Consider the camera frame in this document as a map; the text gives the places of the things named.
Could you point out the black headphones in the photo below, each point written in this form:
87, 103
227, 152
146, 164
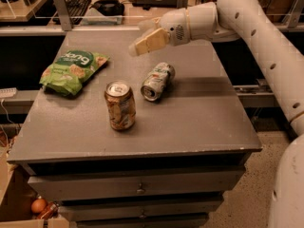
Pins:
109, 7

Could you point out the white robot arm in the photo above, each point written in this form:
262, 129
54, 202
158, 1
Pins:
281, 63

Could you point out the green white 7up can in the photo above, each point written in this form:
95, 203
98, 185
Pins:
157, 80

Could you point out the small red bottle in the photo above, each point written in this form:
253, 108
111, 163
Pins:
49, 211

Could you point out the cardboard box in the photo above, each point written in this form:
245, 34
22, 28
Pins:
15, 200

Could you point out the black laptop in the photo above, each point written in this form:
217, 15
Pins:
155, 3

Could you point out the white power strip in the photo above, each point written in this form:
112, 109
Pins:
7, 92

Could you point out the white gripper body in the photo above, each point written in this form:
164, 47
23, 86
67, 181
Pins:
174, 27

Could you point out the green chip bag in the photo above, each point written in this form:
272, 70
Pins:
69, 72

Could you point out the grey drawer cabinet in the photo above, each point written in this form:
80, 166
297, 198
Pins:
168, 170

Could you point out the black keyboard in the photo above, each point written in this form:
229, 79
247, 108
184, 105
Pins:
76, 9

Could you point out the orange ball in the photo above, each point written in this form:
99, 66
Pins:
38, 206

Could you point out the orange brown soda can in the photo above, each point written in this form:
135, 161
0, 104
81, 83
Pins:
120, 104

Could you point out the metal bracket post left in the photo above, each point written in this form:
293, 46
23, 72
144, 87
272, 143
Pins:
63, 15

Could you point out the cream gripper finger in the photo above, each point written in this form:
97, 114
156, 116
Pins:
149, 24
151, 40

